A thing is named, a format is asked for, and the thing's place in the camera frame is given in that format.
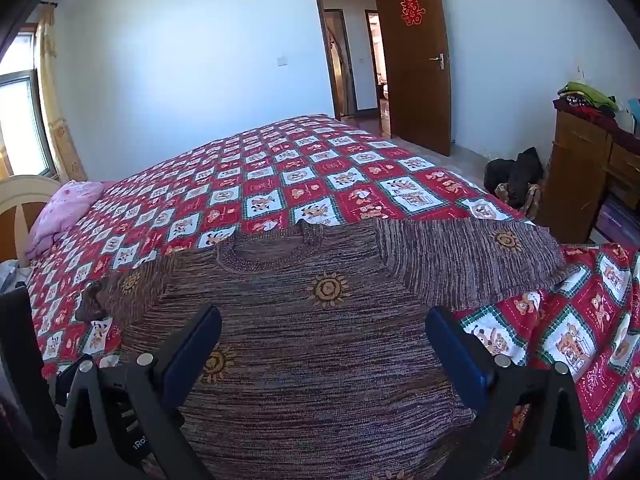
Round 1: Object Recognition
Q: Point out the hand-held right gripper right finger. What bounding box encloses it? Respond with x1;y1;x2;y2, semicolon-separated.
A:
424;306;591;480

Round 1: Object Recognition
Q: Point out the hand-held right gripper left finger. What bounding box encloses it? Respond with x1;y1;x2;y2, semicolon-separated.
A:
54;304;223;480

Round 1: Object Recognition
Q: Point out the brown knit sweater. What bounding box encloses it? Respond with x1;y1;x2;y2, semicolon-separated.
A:
75;217;568;480

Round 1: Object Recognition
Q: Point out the pink pillow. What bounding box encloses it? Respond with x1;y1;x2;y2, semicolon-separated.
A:
26;180;106;261

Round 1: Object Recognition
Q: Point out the cream wooden headboard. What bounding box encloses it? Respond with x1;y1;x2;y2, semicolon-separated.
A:
0;175;62;266

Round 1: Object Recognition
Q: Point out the brown patterned bag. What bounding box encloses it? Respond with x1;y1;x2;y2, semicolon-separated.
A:
495;182;542;221

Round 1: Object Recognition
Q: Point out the black bag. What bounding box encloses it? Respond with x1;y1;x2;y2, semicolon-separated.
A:
484;147;545;211

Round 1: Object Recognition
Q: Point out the red printed patchwork blanket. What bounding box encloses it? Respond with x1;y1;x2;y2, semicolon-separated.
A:
25;114;640;480

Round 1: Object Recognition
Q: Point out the purple storage box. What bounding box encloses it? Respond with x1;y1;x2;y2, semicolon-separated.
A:
592;195;640;246

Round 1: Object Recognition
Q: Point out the wooden desk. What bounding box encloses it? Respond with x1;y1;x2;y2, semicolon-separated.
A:
537;102;640;248

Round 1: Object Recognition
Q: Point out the window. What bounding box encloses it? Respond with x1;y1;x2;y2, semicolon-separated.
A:
0;32;56;181

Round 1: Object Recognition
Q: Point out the yellow patterned curtain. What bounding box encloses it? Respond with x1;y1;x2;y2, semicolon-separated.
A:
34;4;88;183

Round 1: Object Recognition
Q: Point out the brown wooden door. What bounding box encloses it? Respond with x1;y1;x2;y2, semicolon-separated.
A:
374;0;453;157

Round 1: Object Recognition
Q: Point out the dark red cloth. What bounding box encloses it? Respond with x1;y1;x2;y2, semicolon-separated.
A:
552;97;640;140

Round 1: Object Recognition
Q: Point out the green cloth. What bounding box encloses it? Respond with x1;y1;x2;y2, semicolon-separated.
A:
559;81;620;111

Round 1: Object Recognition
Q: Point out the red paper door decoration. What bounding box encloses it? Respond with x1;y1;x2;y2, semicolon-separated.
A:
400;0;426;26

